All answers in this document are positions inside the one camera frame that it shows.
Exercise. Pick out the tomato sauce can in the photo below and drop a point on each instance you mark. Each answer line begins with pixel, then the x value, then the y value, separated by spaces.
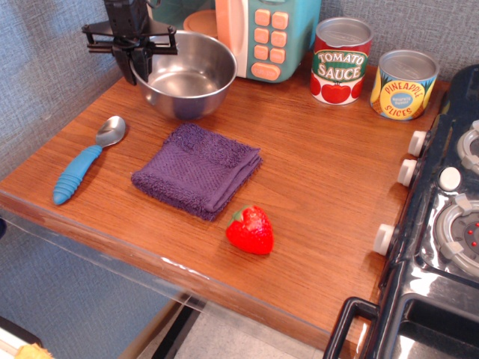
pixel 341 51

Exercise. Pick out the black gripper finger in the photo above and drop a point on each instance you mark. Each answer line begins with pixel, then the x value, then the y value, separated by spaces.
pixel 122 59
pixel 142 63

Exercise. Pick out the white stove knob lower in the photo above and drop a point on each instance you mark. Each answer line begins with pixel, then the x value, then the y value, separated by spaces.
pixel 383 238

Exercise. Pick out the pineapple slices can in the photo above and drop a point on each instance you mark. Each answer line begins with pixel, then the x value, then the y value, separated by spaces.
pixel 403 84

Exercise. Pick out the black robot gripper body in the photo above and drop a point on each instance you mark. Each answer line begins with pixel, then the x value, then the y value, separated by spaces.
pixel 130 27

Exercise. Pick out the white stove knob middle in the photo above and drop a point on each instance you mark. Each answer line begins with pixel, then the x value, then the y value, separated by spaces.
pixel 406 172

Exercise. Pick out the stainless steel bowl pot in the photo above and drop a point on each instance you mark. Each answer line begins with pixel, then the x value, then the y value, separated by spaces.
pixel 193 83

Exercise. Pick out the purple folded towel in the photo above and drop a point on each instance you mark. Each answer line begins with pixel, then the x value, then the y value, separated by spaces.
pixel 197 170

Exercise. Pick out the black toy stove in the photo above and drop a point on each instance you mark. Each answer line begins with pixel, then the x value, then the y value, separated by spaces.
pixel 428 292

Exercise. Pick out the white stove knob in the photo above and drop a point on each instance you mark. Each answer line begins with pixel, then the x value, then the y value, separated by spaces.
pixel 406 172
pixel 383 238
pixel 416 143

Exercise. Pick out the red toy strawberry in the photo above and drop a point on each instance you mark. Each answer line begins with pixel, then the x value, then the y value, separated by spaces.
pixel 251 231

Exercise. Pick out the teal toy microwave oven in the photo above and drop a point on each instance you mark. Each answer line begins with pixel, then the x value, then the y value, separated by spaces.
pixel 268 38

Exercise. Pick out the blue handled metal spoon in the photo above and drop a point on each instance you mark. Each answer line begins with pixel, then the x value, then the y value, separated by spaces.
pixel 110 133

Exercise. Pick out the white stove knob upper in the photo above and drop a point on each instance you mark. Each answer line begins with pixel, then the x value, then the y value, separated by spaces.
pixel 416 143

